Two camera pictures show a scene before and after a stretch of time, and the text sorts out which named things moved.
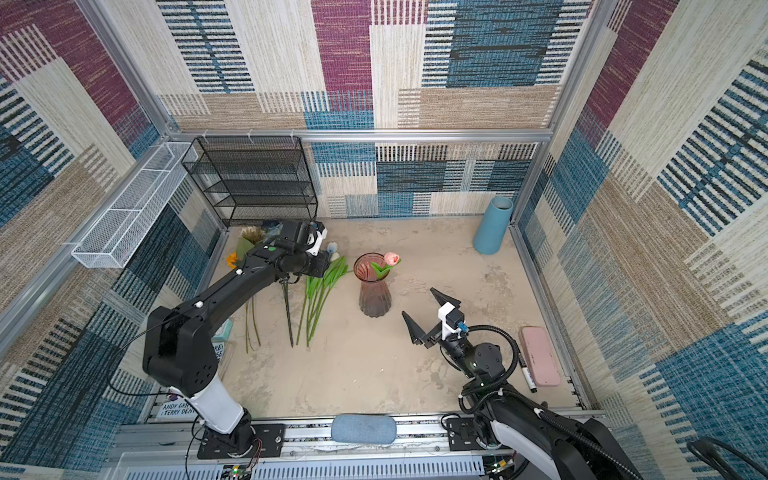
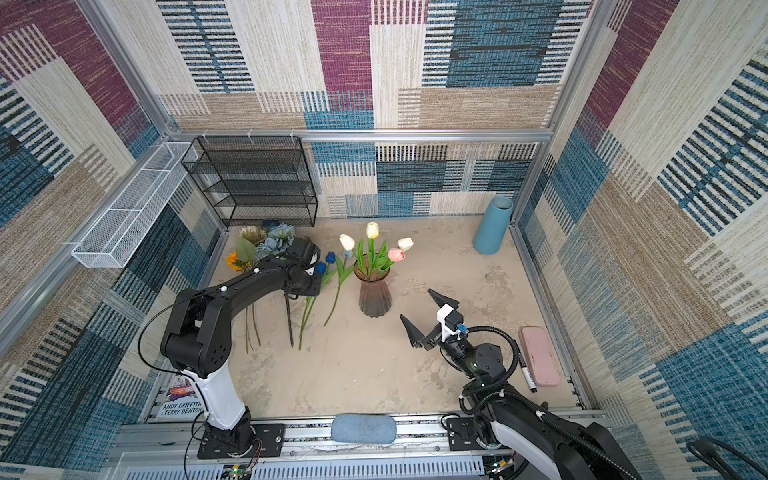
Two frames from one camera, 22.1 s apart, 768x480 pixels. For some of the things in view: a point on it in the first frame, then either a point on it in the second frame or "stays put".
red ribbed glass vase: x=375 y=296 stays put
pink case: x=540 y=356 stays put
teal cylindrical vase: x=492 y=226 stays put
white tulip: x=336 y=268 to x=405 y=243
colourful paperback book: x=176 y=409 stays put
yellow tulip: x=311 y=285 to x=372 y=233
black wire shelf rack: x=254 y=178 stays put
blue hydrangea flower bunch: x=273 y=229 stays put
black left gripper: x=321 y=265 to x=316 y=288
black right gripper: x=417 y=333 stays put
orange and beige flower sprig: x=248 y=238 stays put
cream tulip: x=335 y=269 to x=347 y=241
